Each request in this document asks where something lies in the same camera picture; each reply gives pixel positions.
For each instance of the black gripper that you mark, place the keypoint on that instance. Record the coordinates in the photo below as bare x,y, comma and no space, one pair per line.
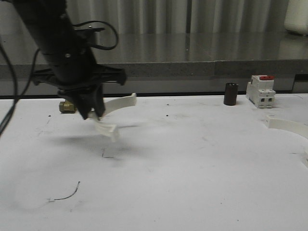
69,76

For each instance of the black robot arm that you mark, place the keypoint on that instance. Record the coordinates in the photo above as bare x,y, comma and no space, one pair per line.
68,51

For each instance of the brass valve red handwheel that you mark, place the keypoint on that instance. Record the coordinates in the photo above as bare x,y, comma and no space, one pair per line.
66,107

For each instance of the grey stone counter ledge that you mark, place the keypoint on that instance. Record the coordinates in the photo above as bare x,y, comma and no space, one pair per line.
202,63

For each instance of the dark brown cylinder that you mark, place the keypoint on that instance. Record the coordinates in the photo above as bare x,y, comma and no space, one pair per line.
230,96

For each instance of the white object on counter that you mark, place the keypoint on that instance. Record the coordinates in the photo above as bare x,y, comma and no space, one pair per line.
296,18

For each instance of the white circuit breaker red switch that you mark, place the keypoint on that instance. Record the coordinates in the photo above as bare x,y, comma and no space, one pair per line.
260,91

